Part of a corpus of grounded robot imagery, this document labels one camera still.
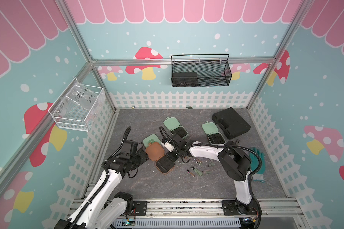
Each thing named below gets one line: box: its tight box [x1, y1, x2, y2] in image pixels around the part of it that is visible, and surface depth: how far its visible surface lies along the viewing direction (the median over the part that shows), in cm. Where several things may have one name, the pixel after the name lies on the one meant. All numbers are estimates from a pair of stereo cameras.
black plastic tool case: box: [211, 107, 251, 140], surface depth 108 cm
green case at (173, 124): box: [163, 116, 189, 139], surface depth 109 cm
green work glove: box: [249, 146, 267, 183], surface depth 87 cm
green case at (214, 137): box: [201, 121, 226, 145], surface depth 105 cm
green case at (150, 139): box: [142, 134, 162, 148], surface depth 102 cm
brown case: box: [145, 141, 176, 175], surface depth 93 cm
